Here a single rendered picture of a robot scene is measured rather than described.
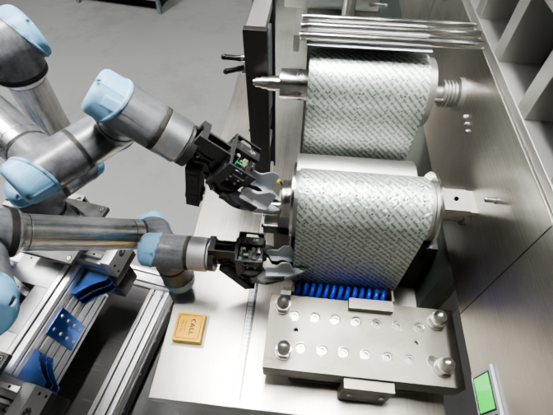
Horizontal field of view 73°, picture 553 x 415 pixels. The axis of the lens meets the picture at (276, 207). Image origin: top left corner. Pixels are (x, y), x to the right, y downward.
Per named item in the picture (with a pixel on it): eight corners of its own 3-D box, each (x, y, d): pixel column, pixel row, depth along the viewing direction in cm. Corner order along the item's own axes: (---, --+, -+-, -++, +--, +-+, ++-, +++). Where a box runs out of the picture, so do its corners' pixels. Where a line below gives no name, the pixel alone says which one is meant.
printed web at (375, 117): (299, 187, 120) (312, 33, 80) (374, 193, 119) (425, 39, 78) (290, 301, 97) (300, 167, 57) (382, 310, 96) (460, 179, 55)
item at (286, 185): (284, 171, 74) (281, 194, 68) (294, 172, 74) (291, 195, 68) (282, 202, 79) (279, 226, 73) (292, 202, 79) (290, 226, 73)
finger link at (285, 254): (309, 254, 78) (265, 251, 79) (307, 268, 83) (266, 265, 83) (309, 242, 80) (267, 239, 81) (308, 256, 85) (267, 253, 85)
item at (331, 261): (291, 280, 89) (295, 238, 74) (392, 290, 87) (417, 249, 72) (291, 282, 88) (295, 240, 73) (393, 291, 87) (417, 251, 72)
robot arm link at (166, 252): (152, 244, 89) (142, 223, 82) (198, 248, 88) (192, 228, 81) (142, 274, 84) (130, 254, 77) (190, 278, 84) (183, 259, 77)
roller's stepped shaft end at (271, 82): (254, 83, 84) (253, 71, 82) (281, 85, 84) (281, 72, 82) (252, 92, 83) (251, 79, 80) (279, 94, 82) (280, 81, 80)
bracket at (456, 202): (438, 193, 71) (442, 186, 70) (469, 195, 71) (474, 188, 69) (442, 214, 68) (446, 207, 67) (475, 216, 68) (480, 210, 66)
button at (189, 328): (180, 314, 96) (178, 310, 94) (207, 317, 95) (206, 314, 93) (173, 342, 91) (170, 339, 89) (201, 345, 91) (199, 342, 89)
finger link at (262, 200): (293, 212, 67) (252, 184, 63) (271, 224, 71) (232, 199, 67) (295, 198, 69) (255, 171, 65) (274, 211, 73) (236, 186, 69)
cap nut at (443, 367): (431, 357, 77) (439, 351, 73) (449, 360, 77) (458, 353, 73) (434, 376, 75) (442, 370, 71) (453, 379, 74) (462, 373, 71)
